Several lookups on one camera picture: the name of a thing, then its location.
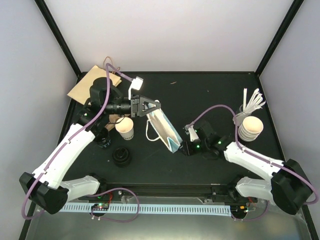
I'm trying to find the black circuit board with leds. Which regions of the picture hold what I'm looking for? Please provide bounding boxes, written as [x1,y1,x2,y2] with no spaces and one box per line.
[91,203,110,211]

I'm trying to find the black paper coffee cup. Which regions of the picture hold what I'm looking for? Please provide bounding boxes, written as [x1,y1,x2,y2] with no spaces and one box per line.
[94,128,111,149]

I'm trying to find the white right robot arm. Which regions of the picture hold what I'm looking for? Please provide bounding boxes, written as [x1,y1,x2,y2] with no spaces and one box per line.
[183,121,313,215]

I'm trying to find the black frame post right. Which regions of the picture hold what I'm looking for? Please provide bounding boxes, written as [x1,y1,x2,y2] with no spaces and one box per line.
[255,0,304,77]

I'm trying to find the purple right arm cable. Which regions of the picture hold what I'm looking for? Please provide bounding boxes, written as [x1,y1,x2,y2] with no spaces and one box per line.
[191,104,316,205]

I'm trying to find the brown kraft paper bag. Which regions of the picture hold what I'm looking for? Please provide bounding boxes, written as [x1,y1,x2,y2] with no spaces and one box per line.
[67,65,107,105]

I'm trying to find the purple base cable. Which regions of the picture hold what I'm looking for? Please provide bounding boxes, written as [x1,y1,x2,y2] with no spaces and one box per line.
[89,187,141,222]
[231,197,270,223]

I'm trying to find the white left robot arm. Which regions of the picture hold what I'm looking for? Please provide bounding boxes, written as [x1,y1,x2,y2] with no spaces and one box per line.
[19,77,161,215]

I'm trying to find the stack of white paper cups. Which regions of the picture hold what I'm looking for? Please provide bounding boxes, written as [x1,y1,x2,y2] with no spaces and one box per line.
[238,116,264,142]

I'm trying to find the stack of black lids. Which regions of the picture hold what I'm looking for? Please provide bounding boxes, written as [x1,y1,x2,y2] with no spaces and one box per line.
[112,146,132,168]

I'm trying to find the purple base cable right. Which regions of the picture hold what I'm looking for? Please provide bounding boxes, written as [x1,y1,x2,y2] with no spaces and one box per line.
[231,197,270,223]

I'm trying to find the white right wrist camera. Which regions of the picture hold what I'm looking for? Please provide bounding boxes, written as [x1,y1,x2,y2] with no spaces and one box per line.
[184,122,199,142]

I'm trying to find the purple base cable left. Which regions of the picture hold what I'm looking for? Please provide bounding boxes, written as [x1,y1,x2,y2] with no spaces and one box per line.
[89,187,141,222]

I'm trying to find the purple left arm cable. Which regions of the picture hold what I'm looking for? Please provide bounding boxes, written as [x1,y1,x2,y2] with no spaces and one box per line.
[21,63,133,220]

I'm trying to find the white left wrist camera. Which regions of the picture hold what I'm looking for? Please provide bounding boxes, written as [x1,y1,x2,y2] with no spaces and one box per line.
[128,76,144,100]

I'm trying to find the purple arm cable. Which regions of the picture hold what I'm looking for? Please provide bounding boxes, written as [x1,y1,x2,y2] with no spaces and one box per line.
[21,63,133,220]
[191,104,316,205]

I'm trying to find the white paper coffee cup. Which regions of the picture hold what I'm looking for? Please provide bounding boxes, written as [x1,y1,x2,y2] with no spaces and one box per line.
[115,116,134,141]

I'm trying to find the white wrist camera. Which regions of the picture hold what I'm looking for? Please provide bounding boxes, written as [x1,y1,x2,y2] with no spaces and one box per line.
[128,76,144,100]
[184,122,199,142]

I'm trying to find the clear cup of stirrers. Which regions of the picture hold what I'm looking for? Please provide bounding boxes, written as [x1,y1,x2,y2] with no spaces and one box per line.
[233,88,266,126]

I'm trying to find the light blue paper bag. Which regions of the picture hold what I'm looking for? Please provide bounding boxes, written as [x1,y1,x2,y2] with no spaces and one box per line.
[145,108,183,153]

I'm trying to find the light blue cable duct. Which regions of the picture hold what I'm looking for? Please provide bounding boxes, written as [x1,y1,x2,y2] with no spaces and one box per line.
[60,202,231,217]

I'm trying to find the black frame post left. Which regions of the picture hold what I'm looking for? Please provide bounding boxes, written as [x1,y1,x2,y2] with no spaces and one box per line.
[34,0,82,78]

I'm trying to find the black frame post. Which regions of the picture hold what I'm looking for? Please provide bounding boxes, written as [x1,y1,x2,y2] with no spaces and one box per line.
[255,0,304,77]
[34,0,82,78]

